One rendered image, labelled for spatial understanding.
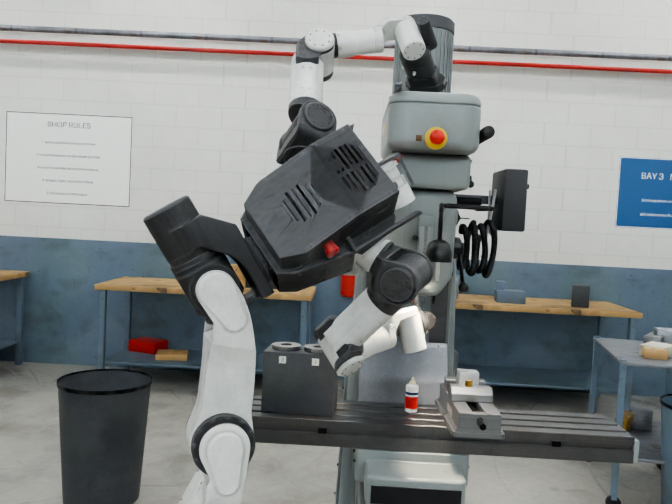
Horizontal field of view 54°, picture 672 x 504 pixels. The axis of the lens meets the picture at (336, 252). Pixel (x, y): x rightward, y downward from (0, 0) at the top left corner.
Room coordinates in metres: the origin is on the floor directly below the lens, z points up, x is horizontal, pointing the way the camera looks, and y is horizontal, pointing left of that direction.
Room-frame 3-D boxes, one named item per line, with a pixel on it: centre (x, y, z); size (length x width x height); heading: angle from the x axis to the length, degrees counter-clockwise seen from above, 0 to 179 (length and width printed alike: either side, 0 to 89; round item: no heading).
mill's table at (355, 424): (2.05, -0.31, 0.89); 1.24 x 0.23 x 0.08; 89
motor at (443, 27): (2.30, -0.26, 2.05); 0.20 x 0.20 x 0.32
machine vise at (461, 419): (2.02, -0.43, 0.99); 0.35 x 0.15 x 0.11; 0
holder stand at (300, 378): (2.03, 0.09, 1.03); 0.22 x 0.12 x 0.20; 84
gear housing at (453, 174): (2.09, -0.26, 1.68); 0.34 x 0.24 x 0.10; 179
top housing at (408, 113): (2.06, -0.26, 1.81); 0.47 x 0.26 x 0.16; 179
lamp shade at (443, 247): (1.84, -0.28, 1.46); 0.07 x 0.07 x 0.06
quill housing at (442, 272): (2.05, -0.26, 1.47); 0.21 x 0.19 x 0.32; 89
